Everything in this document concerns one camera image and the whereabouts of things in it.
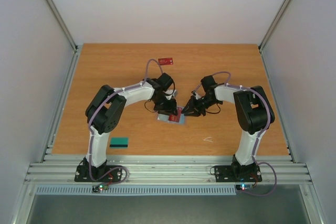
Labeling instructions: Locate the pink leather card holder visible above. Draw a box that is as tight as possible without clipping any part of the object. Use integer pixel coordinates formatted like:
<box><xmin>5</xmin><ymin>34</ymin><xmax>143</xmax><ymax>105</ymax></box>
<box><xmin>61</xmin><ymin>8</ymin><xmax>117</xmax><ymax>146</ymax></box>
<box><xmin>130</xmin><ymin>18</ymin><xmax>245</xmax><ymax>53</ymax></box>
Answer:
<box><xmin>157</xmin><ymin>106</ymin><xmax>185</xmax><ymax>125</ymax></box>

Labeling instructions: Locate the red vip card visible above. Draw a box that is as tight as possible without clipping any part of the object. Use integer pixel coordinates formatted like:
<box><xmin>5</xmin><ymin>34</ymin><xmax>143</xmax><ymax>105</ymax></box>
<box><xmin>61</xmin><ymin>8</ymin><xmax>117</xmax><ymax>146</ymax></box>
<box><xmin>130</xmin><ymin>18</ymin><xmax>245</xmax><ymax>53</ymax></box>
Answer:
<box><xmin>158</xmin><ymin>57</ymin><xmax>174</xmax><ymax>66</ymax></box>
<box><xmin>168</xmin><ymin>106</ymin><xmax>184</xmax><ymax>124</ymax></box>

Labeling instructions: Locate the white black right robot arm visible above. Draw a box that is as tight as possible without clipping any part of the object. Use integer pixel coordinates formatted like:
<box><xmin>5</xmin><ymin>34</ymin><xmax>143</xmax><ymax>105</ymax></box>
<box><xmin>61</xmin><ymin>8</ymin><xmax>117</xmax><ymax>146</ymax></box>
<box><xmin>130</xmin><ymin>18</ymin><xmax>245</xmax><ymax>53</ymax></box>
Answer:
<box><xmin>182</xmin><ymin>75</ymin><xmax>275</xmax><ymax>180</ymax></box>

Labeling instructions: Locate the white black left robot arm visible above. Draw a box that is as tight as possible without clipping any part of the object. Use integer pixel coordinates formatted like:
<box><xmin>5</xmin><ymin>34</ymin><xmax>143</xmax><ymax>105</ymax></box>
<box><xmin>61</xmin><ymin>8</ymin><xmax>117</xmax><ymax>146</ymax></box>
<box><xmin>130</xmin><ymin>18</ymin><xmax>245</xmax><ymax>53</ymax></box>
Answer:
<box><xmin>85</xmin><ymin>73</ymin><xmax>178</xmax><ymax>181</ymax></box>

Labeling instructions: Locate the teal card with black stripe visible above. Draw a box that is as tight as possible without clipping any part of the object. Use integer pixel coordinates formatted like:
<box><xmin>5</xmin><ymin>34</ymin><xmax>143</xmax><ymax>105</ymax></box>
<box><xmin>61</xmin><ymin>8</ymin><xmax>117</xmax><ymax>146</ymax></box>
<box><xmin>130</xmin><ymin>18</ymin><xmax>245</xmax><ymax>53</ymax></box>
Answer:
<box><xmin>109</xmin><ymin>137</ymin><xmax>129</xmax><ymax>148</ymax></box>

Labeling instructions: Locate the right controller circuit board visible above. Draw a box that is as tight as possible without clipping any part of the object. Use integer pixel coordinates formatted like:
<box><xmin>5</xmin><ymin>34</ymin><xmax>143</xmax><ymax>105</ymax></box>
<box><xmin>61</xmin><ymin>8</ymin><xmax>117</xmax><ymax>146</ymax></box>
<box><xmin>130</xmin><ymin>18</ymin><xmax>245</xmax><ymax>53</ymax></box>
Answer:
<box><xmin>236</xmin><ymin>184</ymin><xmax>254</xmax><ymax>191</ymax></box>

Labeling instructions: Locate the controller circuit board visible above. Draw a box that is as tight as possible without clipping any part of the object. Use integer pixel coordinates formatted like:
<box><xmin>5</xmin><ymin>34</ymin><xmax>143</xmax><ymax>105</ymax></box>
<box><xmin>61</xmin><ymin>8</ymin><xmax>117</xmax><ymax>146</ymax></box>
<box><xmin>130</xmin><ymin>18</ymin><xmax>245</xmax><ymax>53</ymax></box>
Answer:
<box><xmin>92</xmin><ymin>184</ymin><xmax>109</xmax><ymax>193</ymax></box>
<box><xmin>236</xmin><ymin>184</ymin><xmax>254</xmax><ymax>191</ymax></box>

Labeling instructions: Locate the left controller circuit board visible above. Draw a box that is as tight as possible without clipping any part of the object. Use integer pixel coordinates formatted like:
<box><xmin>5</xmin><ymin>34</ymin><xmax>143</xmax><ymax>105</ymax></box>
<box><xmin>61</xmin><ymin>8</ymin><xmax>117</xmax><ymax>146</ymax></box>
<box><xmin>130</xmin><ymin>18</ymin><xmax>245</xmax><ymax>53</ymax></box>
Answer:
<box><xmin>92</xmin><ymin>184</ymin><xmax>109</xmax><ymax>193</ymax></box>

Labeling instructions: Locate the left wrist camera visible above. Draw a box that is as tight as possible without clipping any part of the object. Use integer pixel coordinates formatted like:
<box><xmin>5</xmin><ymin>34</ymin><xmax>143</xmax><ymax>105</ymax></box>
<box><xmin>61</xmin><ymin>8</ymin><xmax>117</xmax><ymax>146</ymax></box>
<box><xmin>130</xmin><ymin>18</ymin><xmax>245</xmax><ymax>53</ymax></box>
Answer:
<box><xmin>165</xmin><ymin>90</ymin><xmax>178</xmax><ymax>100</ymax></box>

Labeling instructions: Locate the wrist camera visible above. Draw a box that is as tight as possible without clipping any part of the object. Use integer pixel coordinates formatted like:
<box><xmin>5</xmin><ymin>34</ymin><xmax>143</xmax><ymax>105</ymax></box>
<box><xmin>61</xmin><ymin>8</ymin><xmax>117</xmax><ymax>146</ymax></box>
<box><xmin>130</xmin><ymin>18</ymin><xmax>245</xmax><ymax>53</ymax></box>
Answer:
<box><xmin>192</xmin><ymin>90</ymin><xmax>202</xmax><ymax>100</ymax></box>
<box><xmin>165</xmin><ymin>90</ymin><xmax>178</xmax><ymax>100</ymax></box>

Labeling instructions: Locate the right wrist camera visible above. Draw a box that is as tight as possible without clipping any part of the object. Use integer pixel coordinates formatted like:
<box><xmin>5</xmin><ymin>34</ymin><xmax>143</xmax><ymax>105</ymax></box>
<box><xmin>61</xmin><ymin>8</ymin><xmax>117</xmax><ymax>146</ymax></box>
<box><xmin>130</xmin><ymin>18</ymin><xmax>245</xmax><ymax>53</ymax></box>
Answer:
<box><xmin>192</xmin><ymin>90</ymin><xmax>202</xmax><ymax>100</ymax></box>

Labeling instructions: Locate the grey slotted cable duct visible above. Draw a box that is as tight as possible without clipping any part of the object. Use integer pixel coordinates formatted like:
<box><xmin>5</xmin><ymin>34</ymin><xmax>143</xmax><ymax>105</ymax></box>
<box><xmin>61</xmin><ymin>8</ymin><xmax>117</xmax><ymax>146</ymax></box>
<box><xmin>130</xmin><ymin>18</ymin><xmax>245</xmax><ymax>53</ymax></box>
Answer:
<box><xmin>35</xmin><ymin>185</ymin><xmax>236</xmax><ymax>196</ymax></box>

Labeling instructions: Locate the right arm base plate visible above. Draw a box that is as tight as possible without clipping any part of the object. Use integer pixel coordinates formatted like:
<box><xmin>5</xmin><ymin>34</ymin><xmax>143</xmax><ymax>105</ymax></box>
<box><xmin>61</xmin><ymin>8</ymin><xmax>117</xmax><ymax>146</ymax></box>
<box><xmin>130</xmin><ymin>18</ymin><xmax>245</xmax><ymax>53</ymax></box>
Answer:
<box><xmin>213</xmin><ymin>155</ymin><xmax>262</xmax><ymax>183</ymax></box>

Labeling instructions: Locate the left aluminium frame post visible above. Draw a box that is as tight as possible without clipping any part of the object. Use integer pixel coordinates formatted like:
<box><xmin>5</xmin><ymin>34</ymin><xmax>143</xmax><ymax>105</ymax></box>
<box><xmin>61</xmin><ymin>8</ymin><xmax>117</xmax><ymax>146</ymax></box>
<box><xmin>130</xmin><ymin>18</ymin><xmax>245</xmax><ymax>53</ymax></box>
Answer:
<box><xmin>29</xmin><ymin>0</ymin><xmax>79</xmax><ymax>51</ymax></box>

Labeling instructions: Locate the aluminium frame post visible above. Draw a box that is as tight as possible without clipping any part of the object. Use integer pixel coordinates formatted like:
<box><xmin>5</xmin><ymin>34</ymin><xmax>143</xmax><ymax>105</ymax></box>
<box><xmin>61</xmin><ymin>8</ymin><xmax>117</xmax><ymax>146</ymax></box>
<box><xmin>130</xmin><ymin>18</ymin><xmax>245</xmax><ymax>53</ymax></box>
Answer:
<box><xmin>29</xmin><ymin>0</ymin><xmax>79</xmax><ymax>51</ymax></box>
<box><xmin>258</xmin><ymin>0</ymin><xmax>309</xmax><ymax>51</ymax></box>

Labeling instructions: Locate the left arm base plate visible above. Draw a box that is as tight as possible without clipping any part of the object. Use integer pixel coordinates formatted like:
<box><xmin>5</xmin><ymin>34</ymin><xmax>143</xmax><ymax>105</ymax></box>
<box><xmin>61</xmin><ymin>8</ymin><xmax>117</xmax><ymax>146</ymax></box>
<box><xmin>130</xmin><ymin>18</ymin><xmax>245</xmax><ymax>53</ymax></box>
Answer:
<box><xmin>74</xmin><ymin>157</ymin><xmax>125</xmax><ymax>183</ymax></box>

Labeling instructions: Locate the aluminium front rail frame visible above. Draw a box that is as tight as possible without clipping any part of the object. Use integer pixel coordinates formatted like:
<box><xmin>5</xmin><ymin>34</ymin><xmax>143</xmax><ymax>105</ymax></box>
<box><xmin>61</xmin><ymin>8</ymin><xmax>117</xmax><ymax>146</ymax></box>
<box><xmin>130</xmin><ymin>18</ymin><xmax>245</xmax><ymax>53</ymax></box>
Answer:
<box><xmin>25</xmin><ymin>154</ymin><xmax>312</xmax><ymax>185</ymax></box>

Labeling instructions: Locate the right aluminium frame post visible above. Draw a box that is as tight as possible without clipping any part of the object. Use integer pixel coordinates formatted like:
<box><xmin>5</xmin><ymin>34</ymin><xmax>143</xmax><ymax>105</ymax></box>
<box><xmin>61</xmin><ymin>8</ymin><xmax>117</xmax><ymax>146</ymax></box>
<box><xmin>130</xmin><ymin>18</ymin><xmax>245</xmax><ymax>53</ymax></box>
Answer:
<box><xmin>258</xmin><ymin>0</ymin><xmax>309</xmax><ymax>51</ymax></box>

